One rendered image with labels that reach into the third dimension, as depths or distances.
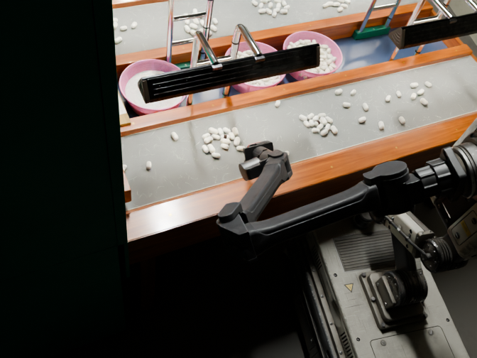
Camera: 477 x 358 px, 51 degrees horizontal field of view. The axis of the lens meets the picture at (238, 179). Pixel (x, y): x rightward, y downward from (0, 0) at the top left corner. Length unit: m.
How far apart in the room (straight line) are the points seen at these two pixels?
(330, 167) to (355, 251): 0.39
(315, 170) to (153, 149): 0.59
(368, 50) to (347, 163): 0.79
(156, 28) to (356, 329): 1.46
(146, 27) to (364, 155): 1.06
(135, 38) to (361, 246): 1.27
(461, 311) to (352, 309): 0.91
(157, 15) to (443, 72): 1.32
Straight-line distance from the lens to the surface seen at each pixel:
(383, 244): 2.13
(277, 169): 1.39
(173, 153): 1.81
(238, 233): 1.07
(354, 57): 2.46
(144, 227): 1.62
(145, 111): 1.92
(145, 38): 2.21
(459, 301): 2.78
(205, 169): 1.77
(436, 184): 1.16
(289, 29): 2.34
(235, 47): 1.80
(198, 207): 1.66
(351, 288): 1.99
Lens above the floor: 2.20
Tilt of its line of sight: 56 degrees down
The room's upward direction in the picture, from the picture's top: 16 degrees clockwise
